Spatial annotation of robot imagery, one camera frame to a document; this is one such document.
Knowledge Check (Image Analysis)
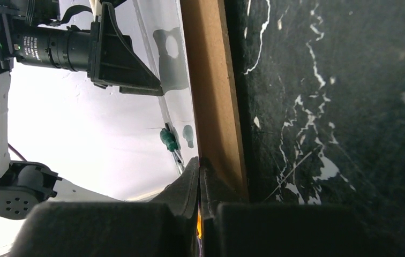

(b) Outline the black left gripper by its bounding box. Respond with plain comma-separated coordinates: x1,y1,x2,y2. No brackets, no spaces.
0,1,164,96

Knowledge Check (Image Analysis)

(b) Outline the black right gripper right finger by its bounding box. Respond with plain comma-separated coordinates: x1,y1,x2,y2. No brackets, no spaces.
199,158,370,256

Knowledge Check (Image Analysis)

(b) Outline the clear acrylic glazing sheet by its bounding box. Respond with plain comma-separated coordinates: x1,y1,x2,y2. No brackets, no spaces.
133,1,198,174

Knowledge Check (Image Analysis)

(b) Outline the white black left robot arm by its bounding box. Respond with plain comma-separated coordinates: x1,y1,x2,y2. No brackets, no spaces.
0,1,163,220

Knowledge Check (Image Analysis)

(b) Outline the green handled screwdriver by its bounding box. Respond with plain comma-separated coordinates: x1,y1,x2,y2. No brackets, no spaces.
160,128,185,175

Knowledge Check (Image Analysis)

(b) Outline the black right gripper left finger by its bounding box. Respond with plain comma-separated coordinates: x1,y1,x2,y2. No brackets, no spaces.
9,157,199,256

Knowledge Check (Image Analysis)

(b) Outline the brown fibreboard backing board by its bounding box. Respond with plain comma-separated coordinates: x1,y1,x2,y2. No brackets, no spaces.
181,1,249,199

